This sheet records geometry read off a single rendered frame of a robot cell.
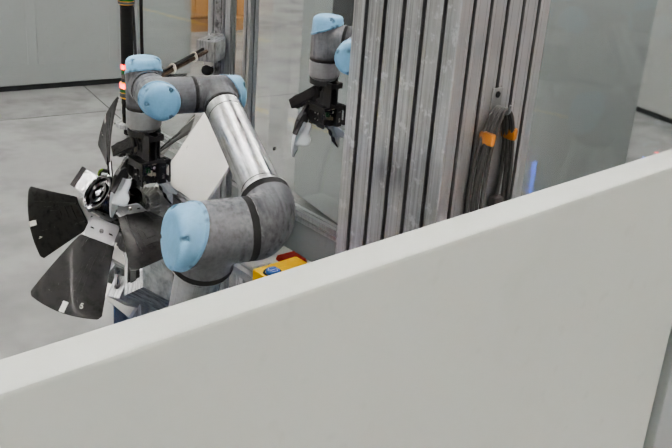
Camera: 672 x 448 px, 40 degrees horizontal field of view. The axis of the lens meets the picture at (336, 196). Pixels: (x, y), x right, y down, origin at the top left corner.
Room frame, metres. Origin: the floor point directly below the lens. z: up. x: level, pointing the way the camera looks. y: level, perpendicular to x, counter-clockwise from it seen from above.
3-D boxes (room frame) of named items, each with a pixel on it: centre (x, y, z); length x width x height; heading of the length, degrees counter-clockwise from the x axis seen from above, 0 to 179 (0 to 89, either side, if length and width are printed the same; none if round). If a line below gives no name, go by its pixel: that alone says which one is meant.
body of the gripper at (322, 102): (2.18, 0.05, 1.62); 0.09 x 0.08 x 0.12; 42
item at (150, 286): (2.39, 0.53, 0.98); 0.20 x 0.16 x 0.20; 132
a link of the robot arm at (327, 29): (2.19, 0.05, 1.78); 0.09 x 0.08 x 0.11; 77
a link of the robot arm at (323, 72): (2.19, 0.05, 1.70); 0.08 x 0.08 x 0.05
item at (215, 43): (3.02, 0.45, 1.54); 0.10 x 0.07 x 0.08; 167
